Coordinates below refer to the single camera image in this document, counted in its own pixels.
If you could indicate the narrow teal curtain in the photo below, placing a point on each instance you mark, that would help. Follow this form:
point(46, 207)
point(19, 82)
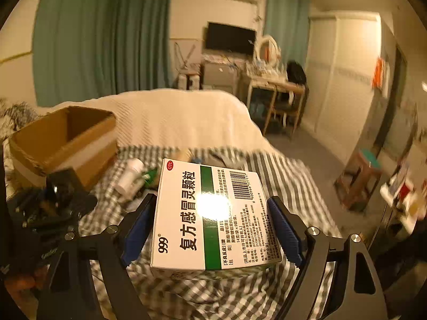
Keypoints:
point(287, 23)

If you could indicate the cluttered white shelf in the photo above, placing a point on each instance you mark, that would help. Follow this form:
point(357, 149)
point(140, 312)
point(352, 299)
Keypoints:
point(403, 190)

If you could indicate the brown cardboard box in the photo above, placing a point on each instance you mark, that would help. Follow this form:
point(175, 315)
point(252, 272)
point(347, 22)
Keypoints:
point(86, 160)

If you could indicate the small green item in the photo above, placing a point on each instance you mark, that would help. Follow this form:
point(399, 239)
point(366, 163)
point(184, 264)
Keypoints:
point(149, 176)

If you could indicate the white wooden desk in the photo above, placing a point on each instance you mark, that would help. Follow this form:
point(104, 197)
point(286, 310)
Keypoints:
point(267, 81)

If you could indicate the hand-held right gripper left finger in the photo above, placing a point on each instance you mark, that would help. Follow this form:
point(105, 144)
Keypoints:
point(138, 230)

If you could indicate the white green medicine box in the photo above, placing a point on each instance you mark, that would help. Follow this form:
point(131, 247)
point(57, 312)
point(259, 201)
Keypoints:
point(200, 223)

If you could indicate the white plastic bottle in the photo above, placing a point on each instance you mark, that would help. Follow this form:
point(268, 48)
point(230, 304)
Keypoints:
point(128, 176)

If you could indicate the orange wall hanging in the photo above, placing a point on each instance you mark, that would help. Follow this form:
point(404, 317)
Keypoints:
point(377, 71)

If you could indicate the wooden chair dark seat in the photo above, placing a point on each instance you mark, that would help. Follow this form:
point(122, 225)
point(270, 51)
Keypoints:
point(285, 108)

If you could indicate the white filter canisters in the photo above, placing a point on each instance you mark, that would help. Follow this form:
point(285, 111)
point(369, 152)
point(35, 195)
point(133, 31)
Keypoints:
point(188, 80)

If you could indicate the black wall television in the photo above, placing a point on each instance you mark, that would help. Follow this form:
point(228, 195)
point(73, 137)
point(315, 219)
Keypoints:
point(230, 38)

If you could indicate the wide teal curtain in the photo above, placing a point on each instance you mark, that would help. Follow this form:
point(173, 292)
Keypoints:
point(100, 40)

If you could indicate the cream ribbed bedspread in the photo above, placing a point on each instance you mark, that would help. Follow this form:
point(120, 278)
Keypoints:
point(183, 116)

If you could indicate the grey cabinet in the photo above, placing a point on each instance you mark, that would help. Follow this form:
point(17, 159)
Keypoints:
point(220, 75)

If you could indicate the floral patterned quilt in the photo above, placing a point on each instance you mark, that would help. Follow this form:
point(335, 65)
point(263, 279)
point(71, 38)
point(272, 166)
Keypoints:
point(16, 116)

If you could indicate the white louvred wardrobe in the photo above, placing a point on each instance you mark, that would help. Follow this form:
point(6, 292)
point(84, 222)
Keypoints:
point(343, 73)

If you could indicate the grey checked blanket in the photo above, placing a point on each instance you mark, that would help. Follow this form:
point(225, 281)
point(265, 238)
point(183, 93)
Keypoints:
point(283, 180)

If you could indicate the wooden stool teal top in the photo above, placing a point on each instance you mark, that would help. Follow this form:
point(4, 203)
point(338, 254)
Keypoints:
point(367, 163)

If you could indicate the metal folding rack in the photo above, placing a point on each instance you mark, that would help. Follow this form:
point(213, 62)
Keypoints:
point(182, 58)

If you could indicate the black backpack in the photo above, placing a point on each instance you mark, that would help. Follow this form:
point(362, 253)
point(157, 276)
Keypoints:
point(296, 72)

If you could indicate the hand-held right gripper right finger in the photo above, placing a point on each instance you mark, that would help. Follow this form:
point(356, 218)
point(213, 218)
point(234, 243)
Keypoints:
point(287, 233)

